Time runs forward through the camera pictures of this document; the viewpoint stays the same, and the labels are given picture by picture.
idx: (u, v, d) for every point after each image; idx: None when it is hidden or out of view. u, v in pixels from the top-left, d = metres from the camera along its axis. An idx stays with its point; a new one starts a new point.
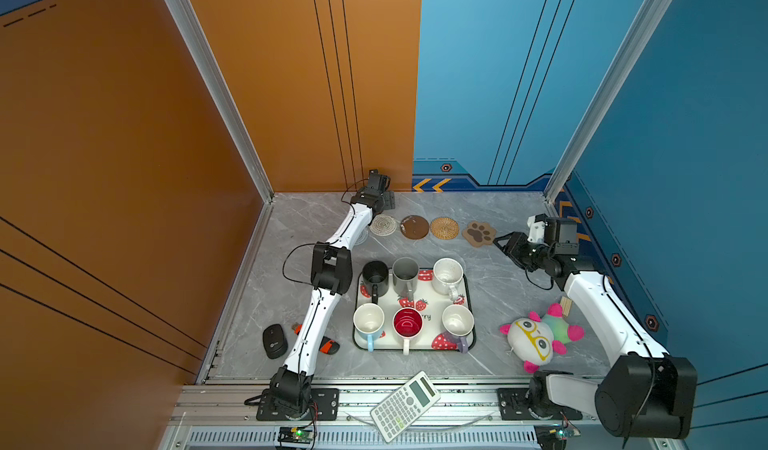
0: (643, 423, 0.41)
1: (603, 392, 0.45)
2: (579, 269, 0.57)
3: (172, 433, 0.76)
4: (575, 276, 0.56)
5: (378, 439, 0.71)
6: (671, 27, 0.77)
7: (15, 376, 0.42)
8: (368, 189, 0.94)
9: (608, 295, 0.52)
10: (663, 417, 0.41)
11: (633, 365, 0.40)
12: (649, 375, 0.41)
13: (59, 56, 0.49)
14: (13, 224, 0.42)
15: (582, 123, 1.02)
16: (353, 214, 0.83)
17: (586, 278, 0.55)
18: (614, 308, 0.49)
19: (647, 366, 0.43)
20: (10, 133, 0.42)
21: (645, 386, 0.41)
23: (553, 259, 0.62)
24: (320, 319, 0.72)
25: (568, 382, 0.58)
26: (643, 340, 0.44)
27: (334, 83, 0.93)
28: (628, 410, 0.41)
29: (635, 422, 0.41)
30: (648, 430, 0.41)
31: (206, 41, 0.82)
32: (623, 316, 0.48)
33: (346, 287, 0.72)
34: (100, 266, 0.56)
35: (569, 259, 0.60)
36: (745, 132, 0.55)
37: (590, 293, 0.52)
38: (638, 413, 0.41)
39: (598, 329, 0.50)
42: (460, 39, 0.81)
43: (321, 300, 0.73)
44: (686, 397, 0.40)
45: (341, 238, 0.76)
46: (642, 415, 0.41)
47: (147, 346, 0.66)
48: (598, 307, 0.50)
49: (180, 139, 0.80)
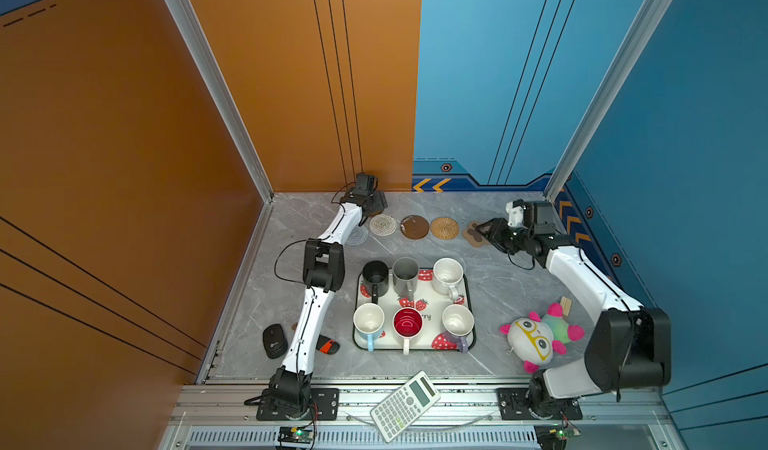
0: (630, 375, 0.44)
1: (592, 350, 0.47)
2: (558, 245, 0.61)
3: (172, 433, 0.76)
4: (554, 251, 0.60)
5: (378, 439, 0.71)
6: (671, 27, 0.77)
7: (15, 377, 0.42)
8: (358, 189, 0.95)
9: (585, 264, 0.55)
10: (646, 367, 0.44)
11: (615, 319, 0.44)
12: (628, 326, 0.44)
13: (59, 55, 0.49)
14: (13, 225, 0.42)
15: (582, 123, 1.02)
16: (344, 212, 0.83)
17: (564, 251, 0.59)
18: (592, 274, 0.53)
19: (627, 319, 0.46)
20: (10, 133, 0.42)
21: (625, 336, 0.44)
23: (535, 239, 0.65)
24: (315, 318, 0.72)
25: (563, 368, 0.59)
26: (620, 297, 0.48)
27: (334, 83, 0.93)
28: (615, 364, 0.44)
29: (622, 374, 0.44)
30: (636, 381, 0.44)
31: (206, 41, 0.82)
32: (601, 279, 0.51)
33: (339, 283, 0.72)
34: (100, 266, 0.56)
35: (547, 237, 0.64)
36: (746, 132, 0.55)
37: (569, 263, 0.56)
38: (623, 363, 0.44)
39: (580, 296, 0.53)
42: (460, 39, 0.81)
43: (315, 299, 0.73)
44: (664, 345, 0.44)
45: (332, 235, 0.76)
46: (627, 366, 0.44)
47: (147, 347, 0.67)
48: (577, 276, 0.54)
49: (180, 139, 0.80)
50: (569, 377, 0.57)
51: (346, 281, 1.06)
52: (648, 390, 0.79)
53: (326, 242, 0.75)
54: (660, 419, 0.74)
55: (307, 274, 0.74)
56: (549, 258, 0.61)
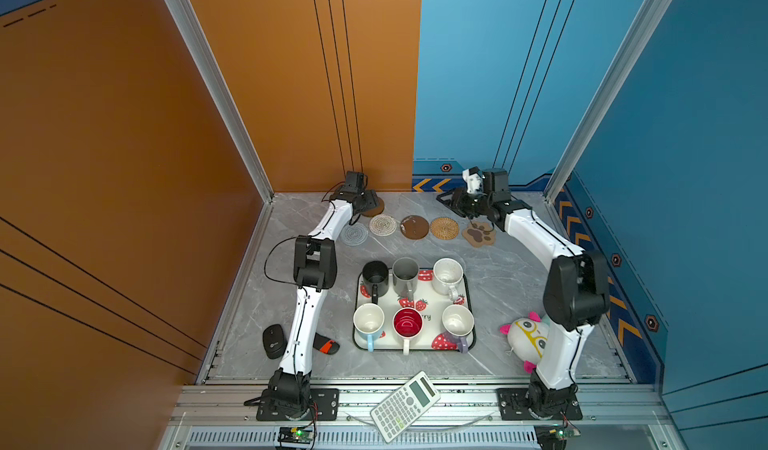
0: (581, 310, 0.53)
1: (547, 295, 0.56)
2: (513, 209, 0.69)
3: (172, 433, 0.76)
4: (510, 215, 0.68)
5: (378, 439, 0.71)
6: (671, 27, 0.77)
7: (14, 377, 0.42)
8: (347, 188, 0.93)
9: (538, 222, 0.64)
10: (592, 300, 0.53)
11: (565, 263, 0.52)
12: (574, 268, 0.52)
13: (59, 55, 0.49)
14: (13, 225, 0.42)
15: (582, 123, 1.02)
16: (334, 209, 0.81)
17: (519, 214, 0.67)
18: (543, 229, 0.61)
19: (573, 263, 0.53)
20: (11, 133, 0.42)
21: (573, 277, 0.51)
23: (492, 206, 0.73)
24: (309, 318, 0.70)
25: (545, 352, 0.64)
26: (566, 245, 0.56)
27: (334, 83, 0.93)
28: (568, 303, 0.53)
29: (574, 310, 0.53)
30: (586, 315, 0.54)
31: (206, 41, 0.82)
32: (550, 233, 0.60)
33: (332, 281, 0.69)
34: (100, 266, 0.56)
35: (504, 204, 0.71)
36: (746, 132, 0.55)
37: (524, 223, 0.64)
38: (573, 301, 0.53)
39: (534, 250, 0.61)
42: (460, 39, 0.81)
43: (307, 299, 0.71)
44: (603, 279, 0.53)
45: (323, 230, 0.74)
46: (577, 302, 0.53)
47: (146, 346, 0.66)
48: (532, 234, 0.61)
49: (180, 140, 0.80)
50: (550, 357, 0.62)
51: (346, 281, 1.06)
52: (648, 390, 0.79)
53: (316, 239, 0.73)
54: (660, 419, 0.74)
55: (298, 273, 0.72)
56: (505, 221, 0.69)
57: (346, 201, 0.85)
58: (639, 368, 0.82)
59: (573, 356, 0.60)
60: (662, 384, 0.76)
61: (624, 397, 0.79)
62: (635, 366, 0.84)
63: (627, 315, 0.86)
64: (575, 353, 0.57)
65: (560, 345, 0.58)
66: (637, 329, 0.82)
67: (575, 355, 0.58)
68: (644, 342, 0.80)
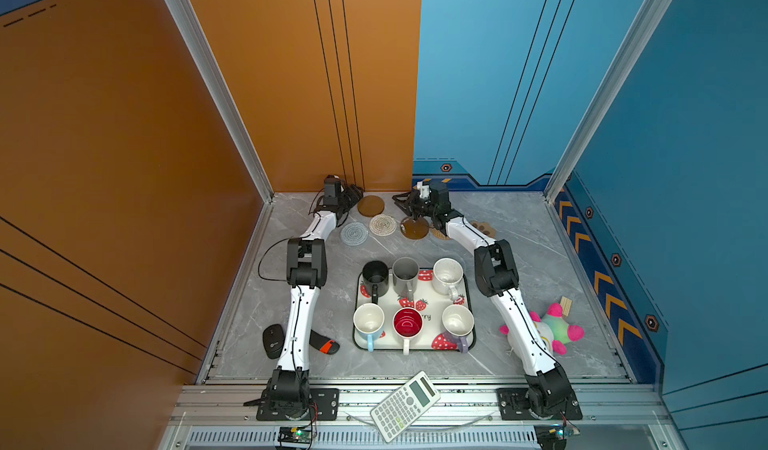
0: (498, 280, 0.75)
1: (478, 277, 0.77)
2: (451, 217, 0.92)
3: (172, 433, 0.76)
4: (448, 224, 0.90)
5: (378, 439, 0.71)
6: (671, 27, 0.77)
7: (15, 377, 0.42)
8: (327, 198, 1.00)
9: (465, 223, 0.88)
10: (506, 274, 0.75)
11: (480, 250, 0.74)
12: (485, 251, 0.74)
13: (58, 54, 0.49)
14: (13, 225, 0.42)
15: (582, 123, 1.02)
16: (319, 217, 0.89)
17: (454, 221, 0.90)
18: (469, 229, 0.84)
19: (486, 249, 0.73)
20: (8, 133, 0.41)
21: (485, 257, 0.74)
23: (436, 216, 0.96)
24: (304, 314, 0.73)
25: (520, 351, 0.72)
26: (486, 239, 0.79)
27: (334, 82, 0.93)
28: (488, 277, 0.74)
29: (492, 282, 0.74)
30: (504, 285, 0.75)
31: (206, 40, 0.82)
32: (474, 231, 0.83)
33: (324, 279, 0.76)
34: (100, 267, 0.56)
35: (444, 215, 0.94)
36: (746, 132, 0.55)
37: (456, 226, 0.88)
38: (490, 275, 0.74)
39: (466, 246, 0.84)
42: (461, 39, 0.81)
43: (302, 296, 0.74)
44: (509, 258, 0.75)
45: (312, 234, 0.80)
46: (494, 276, 0.75)
47: (147, 346, 0.66)
48: (463, 235, 0.84)
49: (181, 140, 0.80)
50: (521, 349, 0.71)
51: (346, 280, 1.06)
52: (648, 390, 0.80)
53: (307, 240, 0.79)
54: (660, 419, 0.74)
55: (291, 274, 0.76)
56: (445, 228, 0.93)
57: (330, 210, 0.93)
58: (639, 368, 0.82)
59: (527, 327, 0.71)
60: (662, 384, 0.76)
61: (624, 397, 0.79)
62: (635, 367, 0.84)
63: (627, 315, 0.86)
64: (527, 324, 0.71)
65: (508, 318, 0.73)
66: (637, 329, 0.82)
67: (527, 326, 0.71)
68: (644, 342, 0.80)
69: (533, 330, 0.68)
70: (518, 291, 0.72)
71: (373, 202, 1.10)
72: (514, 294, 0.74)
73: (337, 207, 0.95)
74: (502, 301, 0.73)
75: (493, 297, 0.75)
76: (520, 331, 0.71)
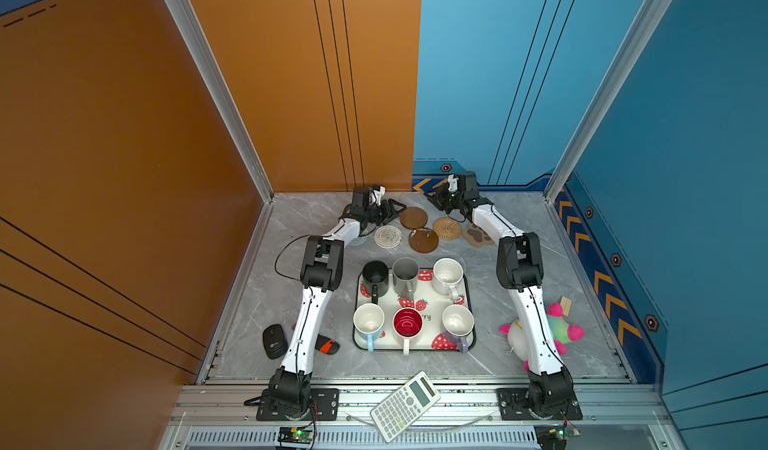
0: (520, 275, 0.71)
1: (499, 265, 0.74)
2: (477, 206, 0.87)
3: (172, 433, 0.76)
4: (477, 209, 0.86)
5: (378, 439, 0.71)
6: (671, 27, 0.77)
7: (15, 377, 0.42)
8: (354, 206, 0.99)
9: (493, 211, 0.83)
10: (529, 270, 0.71)
11: (506, 240, 0.70)
12: (512, 244, 0.70)
13: (58, 55, 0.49)
14: (13, 225, 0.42)
15: (582, 123, 1.02)
16: (344, 221, 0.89)
17: (483, 208, 0.85)
18: (497, 218, 0.80)
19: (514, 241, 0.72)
20: (9, 132, 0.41)
21: (511, 249, 0.70)
23: (463, 203, 0.91)
24: (313, 318, 0.71)
25: (528, 350, 0.71)
26: (513, 230, 0.74)
27: (334, 82, 0.93)
28: (510, 270, 0.70)
29: (512, 276, 0.71)
30: (526, 278, 0.71)
31: (205, 40, 0.82)
32: (501, 219, 0.79)
33: (336, 282, 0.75)
34: (100, 266, 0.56)
35: (473, 201, 0.90)
36: (746, 131, 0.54)
37: (482, 212, 0.84)
38: (512, 270, 0.71)
39: (491, 233, 0.80)
42: (461, 38, 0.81)
43: (313, 299, 0.73)
44: (537, 252, 0.71)
45: (334, 235, 0.79)
46: (517, 269, 0.71)
47: (146, 347, 0.67)
48: (490, 223, 0.80)
49: (181, 140, 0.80)
50: (529, 347, 0.70)
51: (346, 281, 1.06)
52: (648, 390, 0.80)
53: (326, 241, 0.78)
54: (660, 419, 0.74)
55: (304, 273, 0.75)
56: (471, 215, 0.89)
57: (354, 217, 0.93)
58: (639, 368, 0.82)
59: (538, 325, 0.69)
60: (662, 384, 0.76)
61: (624, 397, 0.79)
62: (635, 367, 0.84)
63: (627, 315, 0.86)
64: (541, 323, 0.69)
65: (524, 315, 0.70)
66: (637, 329, 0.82)
67: (540, 320, 0.69)
68: (644, 342, 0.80)
69: (546, 333, 0.69)
70: (539, 290, 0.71)
71: (413, 213, 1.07)
72: (534, 293, 0.70)
73: (363, 216, 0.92)
74: (521, 297, 0.70)
75: (512, 291, 0.72)
76: (533, 331, 0.69)
